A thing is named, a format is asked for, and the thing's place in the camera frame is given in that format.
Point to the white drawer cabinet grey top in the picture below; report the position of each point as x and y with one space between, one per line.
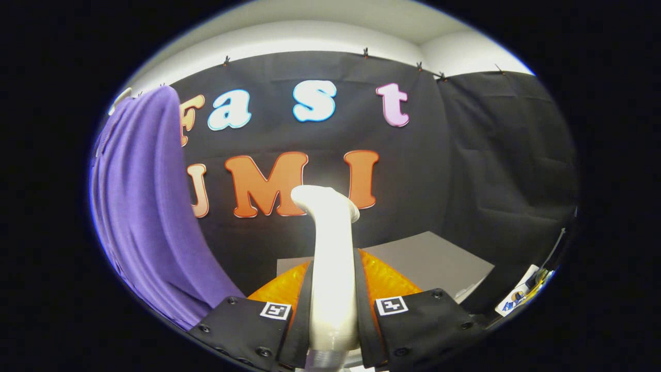
428 258

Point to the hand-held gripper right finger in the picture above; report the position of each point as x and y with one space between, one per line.
365 325

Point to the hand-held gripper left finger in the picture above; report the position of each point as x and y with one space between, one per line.
303 325

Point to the white garment steamer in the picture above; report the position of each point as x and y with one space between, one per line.
333 289

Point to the white tray with tools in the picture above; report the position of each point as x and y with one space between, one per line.
516 299

